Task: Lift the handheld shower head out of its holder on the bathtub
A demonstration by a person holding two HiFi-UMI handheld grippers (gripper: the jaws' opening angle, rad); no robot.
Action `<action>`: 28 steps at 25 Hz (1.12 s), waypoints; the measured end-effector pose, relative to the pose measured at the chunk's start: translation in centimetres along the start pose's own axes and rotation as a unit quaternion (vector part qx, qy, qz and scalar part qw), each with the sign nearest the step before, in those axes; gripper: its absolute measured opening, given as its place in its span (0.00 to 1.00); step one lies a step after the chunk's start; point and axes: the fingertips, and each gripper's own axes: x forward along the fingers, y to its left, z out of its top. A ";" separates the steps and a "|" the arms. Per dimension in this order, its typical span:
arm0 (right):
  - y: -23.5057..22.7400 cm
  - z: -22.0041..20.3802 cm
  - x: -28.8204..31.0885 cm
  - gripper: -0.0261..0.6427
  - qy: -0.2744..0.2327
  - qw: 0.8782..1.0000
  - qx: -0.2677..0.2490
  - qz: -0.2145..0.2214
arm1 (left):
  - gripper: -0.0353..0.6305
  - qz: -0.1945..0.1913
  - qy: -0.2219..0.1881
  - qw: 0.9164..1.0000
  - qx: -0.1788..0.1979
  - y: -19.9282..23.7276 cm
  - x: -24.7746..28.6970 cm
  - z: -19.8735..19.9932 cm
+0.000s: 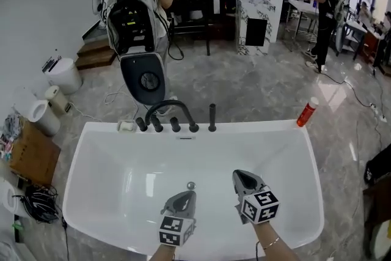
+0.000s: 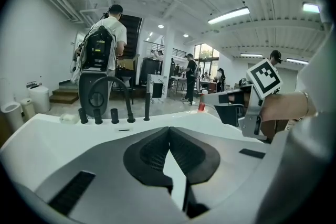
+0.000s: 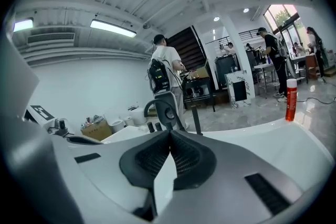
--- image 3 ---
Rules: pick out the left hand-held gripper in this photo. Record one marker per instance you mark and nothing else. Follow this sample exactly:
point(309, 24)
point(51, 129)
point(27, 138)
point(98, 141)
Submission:
point(29, 160)

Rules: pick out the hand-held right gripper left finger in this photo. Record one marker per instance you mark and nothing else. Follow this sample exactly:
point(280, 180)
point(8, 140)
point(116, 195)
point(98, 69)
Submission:
point(105, 173)

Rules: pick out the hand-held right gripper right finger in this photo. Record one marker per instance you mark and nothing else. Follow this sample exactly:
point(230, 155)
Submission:
point(225, 181)

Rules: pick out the white bathtub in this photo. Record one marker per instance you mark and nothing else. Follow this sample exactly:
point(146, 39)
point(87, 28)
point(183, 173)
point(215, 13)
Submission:
point(262, 139)

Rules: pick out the cardboard box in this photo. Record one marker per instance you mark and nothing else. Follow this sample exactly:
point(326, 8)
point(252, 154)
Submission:
point(95, 131)

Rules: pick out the white marble cabinet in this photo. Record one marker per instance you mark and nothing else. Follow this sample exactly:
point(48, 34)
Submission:
point(240, 87)

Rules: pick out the black metal table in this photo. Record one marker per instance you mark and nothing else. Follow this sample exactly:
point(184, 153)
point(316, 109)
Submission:
point(199, 86)

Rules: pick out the black backpack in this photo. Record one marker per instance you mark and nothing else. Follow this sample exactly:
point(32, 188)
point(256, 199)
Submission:
point(158, 76)

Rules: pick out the orange bottle with white cap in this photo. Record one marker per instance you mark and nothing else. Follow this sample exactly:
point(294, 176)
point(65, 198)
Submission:
point(291, 99)

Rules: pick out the ceiling air vent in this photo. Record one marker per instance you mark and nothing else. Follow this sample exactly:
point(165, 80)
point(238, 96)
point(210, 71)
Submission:
point(51, 38)

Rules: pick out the long ceiling light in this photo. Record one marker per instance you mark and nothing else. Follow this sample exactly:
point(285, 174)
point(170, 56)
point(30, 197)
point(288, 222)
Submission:
point(113, 28)
point(23, 25)

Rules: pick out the white table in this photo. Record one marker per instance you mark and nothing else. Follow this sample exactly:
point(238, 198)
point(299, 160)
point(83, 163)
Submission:
point(265, 68)

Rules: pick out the dark staircase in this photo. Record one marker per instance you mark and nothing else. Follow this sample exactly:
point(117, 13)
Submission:
point(187, 47)

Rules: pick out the round ceiling light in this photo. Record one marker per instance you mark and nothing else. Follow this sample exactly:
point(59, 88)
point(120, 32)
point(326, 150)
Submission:
point(216, 18)
point(246, 10)

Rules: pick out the large window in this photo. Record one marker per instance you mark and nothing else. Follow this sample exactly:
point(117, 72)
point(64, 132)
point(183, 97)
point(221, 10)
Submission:
point(281, 15)

